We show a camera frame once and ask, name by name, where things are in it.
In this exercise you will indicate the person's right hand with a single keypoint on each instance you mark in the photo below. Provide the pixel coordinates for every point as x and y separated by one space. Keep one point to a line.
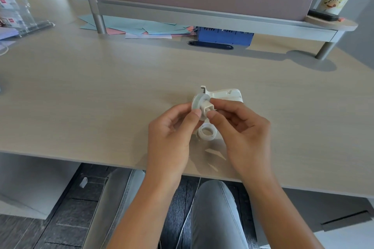
248 143

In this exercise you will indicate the person's left hand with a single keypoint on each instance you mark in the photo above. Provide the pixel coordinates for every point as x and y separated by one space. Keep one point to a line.
166 146

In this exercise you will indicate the person's left thumb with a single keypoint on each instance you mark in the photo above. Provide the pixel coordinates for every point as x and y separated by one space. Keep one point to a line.
192 124

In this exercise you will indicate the person's right thumb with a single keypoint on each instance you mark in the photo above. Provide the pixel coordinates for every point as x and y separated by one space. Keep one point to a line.
219 127

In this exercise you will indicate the person's right middle finger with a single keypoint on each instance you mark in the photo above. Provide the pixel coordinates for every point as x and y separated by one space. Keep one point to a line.
241 124

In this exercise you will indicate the person's left middle finger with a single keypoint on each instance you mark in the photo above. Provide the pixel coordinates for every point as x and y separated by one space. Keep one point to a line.
176 125

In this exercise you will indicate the white tape dispenser spool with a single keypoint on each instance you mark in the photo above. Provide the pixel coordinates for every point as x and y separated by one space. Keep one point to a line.
201 105

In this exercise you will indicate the person's right forearm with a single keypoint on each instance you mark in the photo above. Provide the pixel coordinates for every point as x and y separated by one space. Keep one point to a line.
277 216

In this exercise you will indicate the person's left forearm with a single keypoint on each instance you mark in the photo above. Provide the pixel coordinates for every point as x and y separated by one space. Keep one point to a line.
146 213

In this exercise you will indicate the clear tape roll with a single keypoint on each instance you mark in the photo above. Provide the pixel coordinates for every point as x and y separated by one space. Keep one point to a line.
208 132

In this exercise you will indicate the clear plastic wrapper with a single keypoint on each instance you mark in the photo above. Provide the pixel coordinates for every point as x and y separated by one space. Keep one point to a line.
214 157

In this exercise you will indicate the white tape dispenser body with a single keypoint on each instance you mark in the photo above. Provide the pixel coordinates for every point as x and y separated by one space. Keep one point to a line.
226 94

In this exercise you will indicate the blue plastic box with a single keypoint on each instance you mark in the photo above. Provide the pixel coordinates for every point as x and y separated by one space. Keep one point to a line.
225 37

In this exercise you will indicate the person's right leg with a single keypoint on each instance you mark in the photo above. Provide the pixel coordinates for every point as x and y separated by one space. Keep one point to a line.
216 216

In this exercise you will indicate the person's leg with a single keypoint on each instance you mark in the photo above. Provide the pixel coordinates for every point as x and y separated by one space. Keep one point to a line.
117 208
216 216

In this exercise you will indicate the person's left leg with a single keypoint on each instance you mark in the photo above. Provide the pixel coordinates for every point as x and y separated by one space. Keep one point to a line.
117 208

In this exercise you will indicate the grey metal desk shelf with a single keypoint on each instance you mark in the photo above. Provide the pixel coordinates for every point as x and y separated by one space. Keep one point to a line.
204 21

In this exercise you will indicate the small white floor object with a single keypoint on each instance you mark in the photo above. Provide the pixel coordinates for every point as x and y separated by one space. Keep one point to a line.
84 182

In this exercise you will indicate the pink paper sheet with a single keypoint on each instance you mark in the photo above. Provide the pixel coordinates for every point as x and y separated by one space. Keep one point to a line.
117 31

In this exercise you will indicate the large teal paper sheet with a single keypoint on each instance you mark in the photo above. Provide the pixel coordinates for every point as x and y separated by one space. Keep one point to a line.
131 22

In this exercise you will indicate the grey drawer cabinet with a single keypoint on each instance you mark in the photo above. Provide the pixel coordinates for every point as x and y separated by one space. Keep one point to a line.
321 216

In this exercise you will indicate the small teal paper sheet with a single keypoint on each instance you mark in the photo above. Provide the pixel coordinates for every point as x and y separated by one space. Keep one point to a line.
87 27

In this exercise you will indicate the black stapler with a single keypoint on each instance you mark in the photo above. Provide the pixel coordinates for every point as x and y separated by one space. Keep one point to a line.
324 15

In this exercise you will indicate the white desk side panel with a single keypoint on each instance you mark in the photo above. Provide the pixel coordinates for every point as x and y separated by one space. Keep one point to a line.
32 181

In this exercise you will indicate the pale lilac paper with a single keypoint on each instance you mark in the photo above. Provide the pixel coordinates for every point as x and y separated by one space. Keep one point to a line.
7 33

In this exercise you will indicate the clear acrylic holder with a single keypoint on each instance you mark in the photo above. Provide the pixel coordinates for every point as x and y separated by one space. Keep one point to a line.
17 12

